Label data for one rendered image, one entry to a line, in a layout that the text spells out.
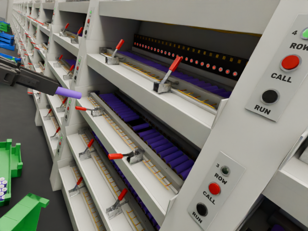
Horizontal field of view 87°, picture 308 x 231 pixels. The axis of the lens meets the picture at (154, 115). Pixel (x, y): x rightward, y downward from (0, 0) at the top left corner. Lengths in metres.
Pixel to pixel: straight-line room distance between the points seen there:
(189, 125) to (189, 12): 0.22
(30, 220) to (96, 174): 0.34
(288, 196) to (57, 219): 0.90
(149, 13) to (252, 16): 0.25
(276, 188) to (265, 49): 0.18
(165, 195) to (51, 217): 0.69
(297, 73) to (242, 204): 0.18
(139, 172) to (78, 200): 0.47
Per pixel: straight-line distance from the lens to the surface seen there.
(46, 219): 0.99
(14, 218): 0.75
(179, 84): 0.41
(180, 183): 0.39
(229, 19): 0.32
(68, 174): 0.95
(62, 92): 0.44
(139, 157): 0.44
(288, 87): 0.25
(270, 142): 0.25
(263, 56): 0.27
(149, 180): 0.41
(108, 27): 0.78
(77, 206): 0.83
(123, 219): 0.57
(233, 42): 0.53
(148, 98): 0.38
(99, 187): 0.63
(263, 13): 0.30
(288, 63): 0.25
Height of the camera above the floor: 0.79
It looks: 16 degrees down
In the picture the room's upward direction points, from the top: 22 degrees clockwise
